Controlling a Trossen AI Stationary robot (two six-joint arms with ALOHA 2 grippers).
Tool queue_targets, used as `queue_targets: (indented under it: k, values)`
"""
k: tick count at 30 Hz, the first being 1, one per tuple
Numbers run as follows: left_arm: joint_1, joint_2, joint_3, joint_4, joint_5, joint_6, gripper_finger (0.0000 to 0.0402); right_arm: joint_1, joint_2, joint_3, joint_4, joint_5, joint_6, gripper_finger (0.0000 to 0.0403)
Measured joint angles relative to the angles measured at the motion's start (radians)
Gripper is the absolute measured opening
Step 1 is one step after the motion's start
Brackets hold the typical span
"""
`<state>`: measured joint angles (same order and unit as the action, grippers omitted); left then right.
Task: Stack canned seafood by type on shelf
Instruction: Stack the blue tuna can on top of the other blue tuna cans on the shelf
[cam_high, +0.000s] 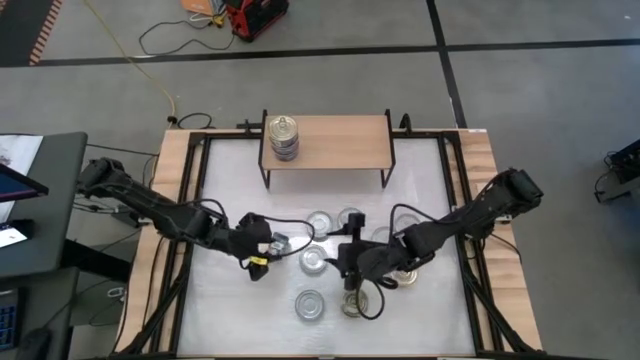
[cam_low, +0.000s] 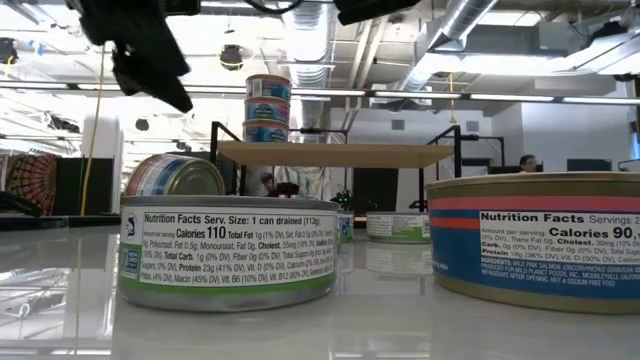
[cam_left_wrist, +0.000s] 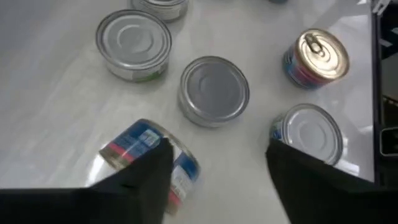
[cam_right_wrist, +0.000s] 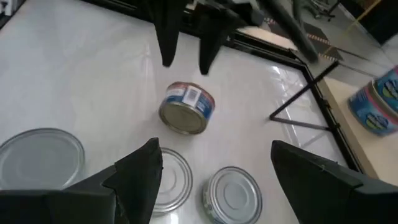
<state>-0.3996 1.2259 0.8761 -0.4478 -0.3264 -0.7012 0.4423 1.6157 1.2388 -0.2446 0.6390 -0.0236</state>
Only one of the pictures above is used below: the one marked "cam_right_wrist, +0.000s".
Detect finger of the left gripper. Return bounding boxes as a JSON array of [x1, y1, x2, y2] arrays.
[[149, 0, 187, 68], [194, 6, 240, 75]]

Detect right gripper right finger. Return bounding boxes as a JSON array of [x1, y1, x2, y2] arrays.
[[271, 139, 398, 224]]

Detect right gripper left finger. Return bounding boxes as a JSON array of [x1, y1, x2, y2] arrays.
[[0, 138, 164, 224]]

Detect silver-lid tuna can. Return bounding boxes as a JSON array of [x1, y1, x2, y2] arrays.
[[0, 127, 86, 191], [201, 166, 264, 224], [151, 147, 193, 215]]

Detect wooden shelf black metal legs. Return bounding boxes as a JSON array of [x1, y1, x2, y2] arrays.
[[269, 60, 398, 188]]

